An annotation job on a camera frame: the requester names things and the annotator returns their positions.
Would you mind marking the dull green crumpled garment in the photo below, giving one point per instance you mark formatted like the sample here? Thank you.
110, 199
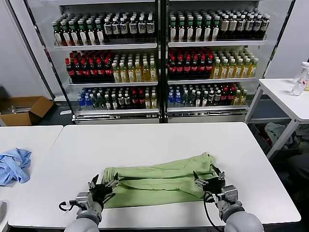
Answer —
303, 142

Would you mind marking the glass front beverage cooler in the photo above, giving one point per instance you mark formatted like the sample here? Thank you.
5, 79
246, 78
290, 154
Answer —
207, 119
115, 120

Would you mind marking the crumpled light blue shirt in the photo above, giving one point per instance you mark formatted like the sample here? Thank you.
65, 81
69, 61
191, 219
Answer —
14, 166

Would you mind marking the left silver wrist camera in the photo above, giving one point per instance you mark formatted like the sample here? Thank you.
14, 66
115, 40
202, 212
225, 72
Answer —
84, 199

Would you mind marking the white side table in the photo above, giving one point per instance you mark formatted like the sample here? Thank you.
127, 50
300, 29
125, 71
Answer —
277, 91

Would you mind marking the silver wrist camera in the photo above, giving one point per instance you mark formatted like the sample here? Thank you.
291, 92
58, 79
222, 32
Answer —
229, 193
84, 199

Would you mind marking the blue drink bottle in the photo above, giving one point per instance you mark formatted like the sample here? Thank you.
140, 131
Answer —
80, 102
178, 99
88, 101
170, 99

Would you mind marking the dark bottle grey label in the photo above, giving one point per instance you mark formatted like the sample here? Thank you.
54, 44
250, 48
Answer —
108, 28
211, 97
133, 27
142, 26
250, 26
120, 101
218, 97
258, 25
127, 100
150, 26
242, 26
265, 25
124, 27
116, 28

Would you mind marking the dark bottle tan label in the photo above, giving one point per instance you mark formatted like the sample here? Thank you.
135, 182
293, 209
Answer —
225, 27
233, 26

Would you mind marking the red cap cola bottle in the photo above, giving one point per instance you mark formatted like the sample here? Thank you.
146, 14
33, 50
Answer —
93, 71
195, 69
108, 70
101, 71
134, 99
210, 68
70, 72
203, 69
187, 69
231, 95
172, 69
179, 69
77, 71
224, 96
141, 99
85, 71

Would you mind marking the small white flat object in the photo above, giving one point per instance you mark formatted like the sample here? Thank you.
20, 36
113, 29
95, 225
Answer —
65, 112

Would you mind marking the bundle of metal rods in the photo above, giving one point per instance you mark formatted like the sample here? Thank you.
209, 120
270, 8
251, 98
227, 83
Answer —
14, 109

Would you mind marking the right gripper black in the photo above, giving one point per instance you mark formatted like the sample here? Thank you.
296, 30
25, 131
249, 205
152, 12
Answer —
214, 187

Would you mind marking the yellow juice bottle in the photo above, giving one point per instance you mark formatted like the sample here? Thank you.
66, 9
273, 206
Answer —
246, 69
237, 98
116, 74
239, 69
253, 68
147, 102
244, 97
138, 73
123, 74
224, 70
153, 72
131, 73
153, 101
216, 71
146, 72
231, 70

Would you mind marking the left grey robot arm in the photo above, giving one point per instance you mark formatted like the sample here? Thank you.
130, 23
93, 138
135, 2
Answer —
84, 222

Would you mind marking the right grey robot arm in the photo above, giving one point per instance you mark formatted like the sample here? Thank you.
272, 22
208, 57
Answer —
241, 220

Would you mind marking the dark green water bottle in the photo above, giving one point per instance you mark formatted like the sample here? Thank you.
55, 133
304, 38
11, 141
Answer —
95, 102
185, 99
191, 99
101, 102

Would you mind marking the open cardboard box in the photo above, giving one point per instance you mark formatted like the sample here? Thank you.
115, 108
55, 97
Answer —
19, 119

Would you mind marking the light green polo shirt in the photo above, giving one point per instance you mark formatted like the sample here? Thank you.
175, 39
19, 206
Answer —
157, 183

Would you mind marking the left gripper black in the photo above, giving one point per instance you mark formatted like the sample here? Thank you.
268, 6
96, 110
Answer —
101, 194

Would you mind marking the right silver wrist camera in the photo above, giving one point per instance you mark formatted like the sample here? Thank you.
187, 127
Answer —
229, 193

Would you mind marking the grey white crumpled garment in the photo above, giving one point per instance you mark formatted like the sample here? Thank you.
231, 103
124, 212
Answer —
275, 130

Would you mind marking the clear plastic bottle white cap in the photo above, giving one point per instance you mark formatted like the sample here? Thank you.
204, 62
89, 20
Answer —
299, 84

